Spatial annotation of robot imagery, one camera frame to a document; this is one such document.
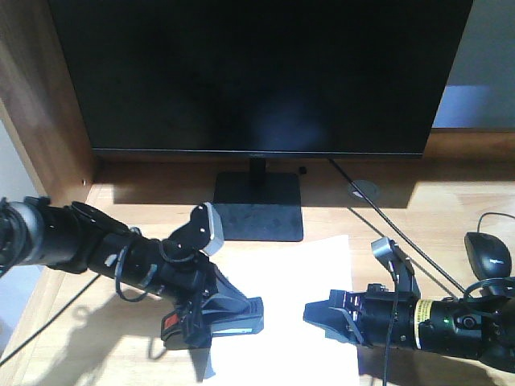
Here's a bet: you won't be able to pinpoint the black computer mouse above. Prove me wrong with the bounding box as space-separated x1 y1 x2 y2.
464 232 512 280

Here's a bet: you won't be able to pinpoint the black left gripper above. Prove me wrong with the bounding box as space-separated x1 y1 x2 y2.
90 232 264 380

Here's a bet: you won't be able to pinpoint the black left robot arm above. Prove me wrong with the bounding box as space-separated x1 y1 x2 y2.
1 196 264 351

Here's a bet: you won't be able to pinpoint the wooden desk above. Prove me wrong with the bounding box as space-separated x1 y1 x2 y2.
1 1 514 385

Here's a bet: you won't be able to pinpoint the white paper sheets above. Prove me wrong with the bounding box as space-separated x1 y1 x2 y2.
204 235 359 385

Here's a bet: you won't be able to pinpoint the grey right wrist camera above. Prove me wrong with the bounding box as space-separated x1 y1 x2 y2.
371 236 421 298

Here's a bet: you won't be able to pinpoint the black monitor cable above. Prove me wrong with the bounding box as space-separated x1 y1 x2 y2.
328 157 468 294

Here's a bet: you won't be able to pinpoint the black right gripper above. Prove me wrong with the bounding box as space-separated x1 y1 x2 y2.
303 283 420 349

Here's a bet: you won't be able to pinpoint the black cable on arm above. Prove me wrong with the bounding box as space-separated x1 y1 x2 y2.
113 227 166 303
380 259 403 386

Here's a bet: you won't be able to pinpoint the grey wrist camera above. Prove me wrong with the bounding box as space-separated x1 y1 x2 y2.
189 202 225 257
371 236 421 298

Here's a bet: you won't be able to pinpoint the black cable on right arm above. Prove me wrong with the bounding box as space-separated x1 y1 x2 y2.
380 259 403 386

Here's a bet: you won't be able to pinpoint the black monitor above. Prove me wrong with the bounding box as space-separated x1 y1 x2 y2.
49 1 472 241

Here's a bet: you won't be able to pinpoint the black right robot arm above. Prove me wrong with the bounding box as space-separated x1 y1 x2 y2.
303 277 514 373

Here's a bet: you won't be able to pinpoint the black stapler orange label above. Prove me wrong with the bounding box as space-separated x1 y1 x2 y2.
160 297 266 350

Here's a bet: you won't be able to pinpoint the grey desk cable grommet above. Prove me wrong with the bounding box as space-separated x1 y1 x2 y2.
347 180 381 201

